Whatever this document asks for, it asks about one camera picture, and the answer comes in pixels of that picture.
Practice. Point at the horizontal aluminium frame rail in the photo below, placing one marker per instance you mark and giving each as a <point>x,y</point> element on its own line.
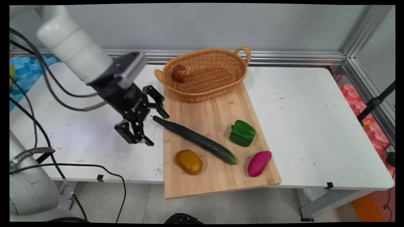
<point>284,58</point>

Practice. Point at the yellow potato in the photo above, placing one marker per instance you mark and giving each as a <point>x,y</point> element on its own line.
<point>189,162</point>

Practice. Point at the black round object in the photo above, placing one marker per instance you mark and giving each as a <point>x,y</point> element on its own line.
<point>183,218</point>

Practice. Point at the wooden cutting board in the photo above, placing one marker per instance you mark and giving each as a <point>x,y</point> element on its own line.
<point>217,176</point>

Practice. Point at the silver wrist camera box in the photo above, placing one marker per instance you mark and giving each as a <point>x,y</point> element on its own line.
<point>132,67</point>

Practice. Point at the black plug device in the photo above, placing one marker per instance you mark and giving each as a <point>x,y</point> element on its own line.
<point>390,156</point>

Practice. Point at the brown round onion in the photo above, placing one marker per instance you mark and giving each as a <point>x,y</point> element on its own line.
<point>180,74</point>

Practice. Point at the green bell pepper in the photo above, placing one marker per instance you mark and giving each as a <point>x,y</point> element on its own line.
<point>242,133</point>

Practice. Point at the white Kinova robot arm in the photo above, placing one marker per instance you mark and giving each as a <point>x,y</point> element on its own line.
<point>72,47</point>

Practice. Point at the yellow-green object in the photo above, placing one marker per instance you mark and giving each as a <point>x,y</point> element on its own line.
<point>12,75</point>

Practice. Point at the dark green cucumber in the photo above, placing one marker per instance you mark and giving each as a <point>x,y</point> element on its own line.
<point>199,140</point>

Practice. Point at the orange floor panel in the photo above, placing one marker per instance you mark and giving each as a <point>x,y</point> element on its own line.
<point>367,208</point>

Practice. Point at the red foam mat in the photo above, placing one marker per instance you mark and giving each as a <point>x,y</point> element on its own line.
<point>374,129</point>

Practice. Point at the black table edge clip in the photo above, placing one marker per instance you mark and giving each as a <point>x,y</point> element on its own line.
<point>329,185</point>
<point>100,178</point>

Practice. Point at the woven wicker basket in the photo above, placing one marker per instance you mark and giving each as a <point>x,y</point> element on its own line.
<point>208,80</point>

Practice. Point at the sloping aluminium side rail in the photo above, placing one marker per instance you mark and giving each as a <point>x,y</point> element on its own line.
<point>369,91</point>

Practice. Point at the black tripod stand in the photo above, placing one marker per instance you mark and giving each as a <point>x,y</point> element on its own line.
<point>374,102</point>

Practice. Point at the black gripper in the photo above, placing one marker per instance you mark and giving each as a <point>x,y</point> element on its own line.
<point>124,99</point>

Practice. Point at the purple sweet potato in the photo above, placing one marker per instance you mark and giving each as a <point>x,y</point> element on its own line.
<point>258,164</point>

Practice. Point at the grey table leg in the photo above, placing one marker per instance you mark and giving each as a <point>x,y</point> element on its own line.
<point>331,201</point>
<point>67,195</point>

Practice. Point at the upright aluminium frame post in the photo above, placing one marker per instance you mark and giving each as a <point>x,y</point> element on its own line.
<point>366,30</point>

